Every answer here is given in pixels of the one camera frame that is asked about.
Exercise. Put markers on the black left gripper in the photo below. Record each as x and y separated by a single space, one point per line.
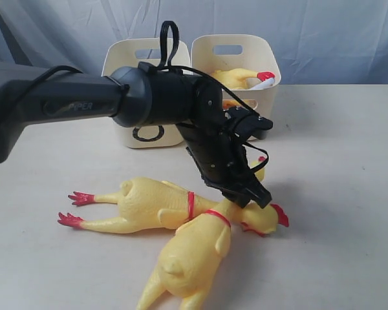
221 159

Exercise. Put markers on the yellow rubber chicken front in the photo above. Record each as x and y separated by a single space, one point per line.
187 264

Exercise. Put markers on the yellow rubber chicken sideways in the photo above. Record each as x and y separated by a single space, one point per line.
145 203

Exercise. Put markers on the yellow rubber chicken with tube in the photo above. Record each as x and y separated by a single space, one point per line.
256 89

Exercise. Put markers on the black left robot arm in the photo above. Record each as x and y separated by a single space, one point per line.
138 97

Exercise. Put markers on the cream bin marked X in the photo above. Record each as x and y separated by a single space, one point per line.
229 51

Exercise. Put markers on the pale blue backdrop curtain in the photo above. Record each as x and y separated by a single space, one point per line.
313 41

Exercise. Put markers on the cream bin marked O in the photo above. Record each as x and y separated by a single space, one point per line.
130 52

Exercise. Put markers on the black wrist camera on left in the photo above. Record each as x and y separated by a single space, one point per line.
246 124

